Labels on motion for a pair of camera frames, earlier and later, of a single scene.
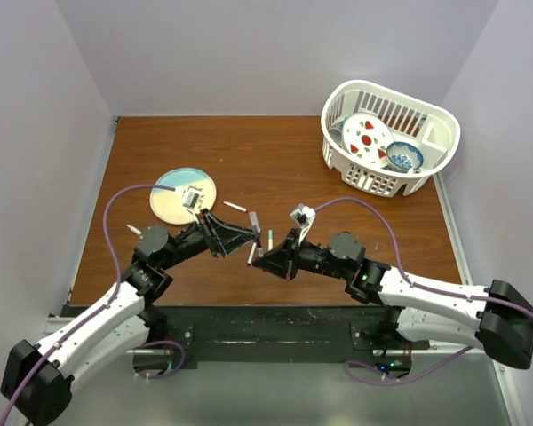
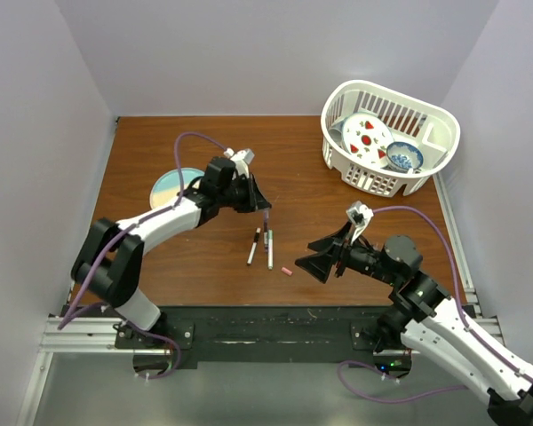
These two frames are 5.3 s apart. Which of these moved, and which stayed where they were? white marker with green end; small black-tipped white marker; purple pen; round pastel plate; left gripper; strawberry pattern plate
Moved: purple pen; left gripper
Stayed: strawberry pattern plate; small black-tipped white marker; white marker with green end; round pastel plate
